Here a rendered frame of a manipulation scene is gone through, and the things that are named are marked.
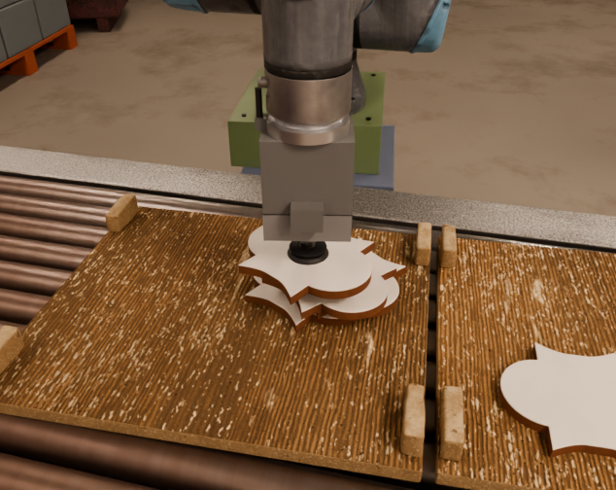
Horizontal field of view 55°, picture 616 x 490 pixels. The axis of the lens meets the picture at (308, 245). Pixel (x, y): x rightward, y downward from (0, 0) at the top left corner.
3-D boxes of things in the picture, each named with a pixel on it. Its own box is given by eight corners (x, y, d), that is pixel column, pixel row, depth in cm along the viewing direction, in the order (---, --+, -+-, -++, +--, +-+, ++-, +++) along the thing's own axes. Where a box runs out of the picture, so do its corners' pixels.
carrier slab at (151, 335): (132, 215, 83) (130, 204, 82) (429, 245, 77) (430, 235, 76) (-31, 408, 55) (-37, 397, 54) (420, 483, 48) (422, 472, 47)
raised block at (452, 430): (438, 403, 53) (442, 382, 52) (460, 406, 53) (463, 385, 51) (438, 461, 48) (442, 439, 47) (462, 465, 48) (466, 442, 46)
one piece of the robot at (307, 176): (246, 114, 47) (256, 278, 56) (359, 115, 47) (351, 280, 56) (257, 74, 55) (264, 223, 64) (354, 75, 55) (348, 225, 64)
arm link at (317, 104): (354, 81, 48) (252, 80, 48) (352, 134, 50) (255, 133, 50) (351, 52, 54) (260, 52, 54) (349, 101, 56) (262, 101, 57)
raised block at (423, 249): (415, 238, 75) (418, 220, 74) (429, 240, 75) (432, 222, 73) (413, 265, 70) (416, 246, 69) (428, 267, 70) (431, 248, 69)
